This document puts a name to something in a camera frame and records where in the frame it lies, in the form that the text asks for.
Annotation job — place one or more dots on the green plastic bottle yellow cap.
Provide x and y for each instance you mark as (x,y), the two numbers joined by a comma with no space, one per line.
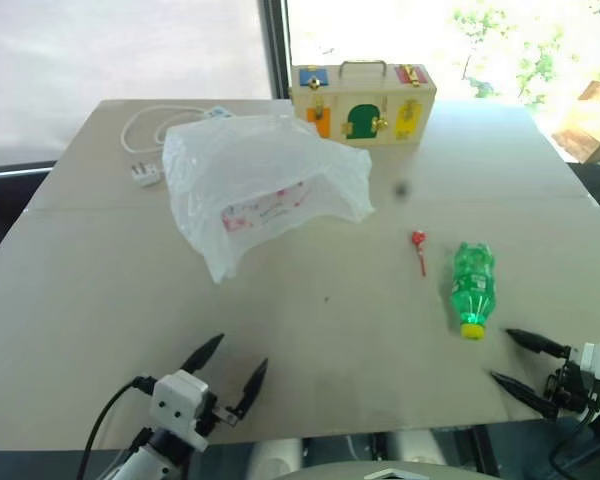
(473,282)

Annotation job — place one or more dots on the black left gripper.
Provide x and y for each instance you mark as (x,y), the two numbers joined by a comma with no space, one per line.
(219,411)

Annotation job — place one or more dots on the red lollipop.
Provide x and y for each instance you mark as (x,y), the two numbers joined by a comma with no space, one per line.
(419,245)

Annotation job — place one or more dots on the wooden lock box coloured doors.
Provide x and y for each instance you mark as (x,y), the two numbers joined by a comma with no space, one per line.
(365,107)

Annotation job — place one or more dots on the brown cardboard box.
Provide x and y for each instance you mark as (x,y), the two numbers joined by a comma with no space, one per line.
(592,122)

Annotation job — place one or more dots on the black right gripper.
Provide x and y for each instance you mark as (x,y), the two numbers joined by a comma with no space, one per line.
(575,387)

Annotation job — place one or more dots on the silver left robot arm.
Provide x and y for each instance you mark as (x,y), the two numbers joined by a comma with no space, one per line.
(145,460)

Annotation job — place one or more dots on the white power plug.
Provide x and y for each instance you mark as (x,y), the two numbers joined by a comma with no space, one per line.
(145,174)

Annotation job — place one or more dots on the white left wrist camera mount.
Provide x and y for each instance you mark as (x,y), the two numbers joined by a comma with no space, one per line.
(176,401)

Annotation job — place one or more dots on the dark window frame post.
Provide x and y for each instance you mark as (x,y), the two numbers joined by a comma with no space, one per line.
(278,47)

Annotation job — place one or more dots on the white translucent plastic bag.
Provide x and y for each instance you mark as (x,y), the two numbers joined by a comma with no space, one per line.
(260,165)

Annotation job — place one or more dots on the silver robot torso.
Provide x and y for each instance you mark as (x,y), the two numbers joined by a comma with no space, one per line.
(360,457)

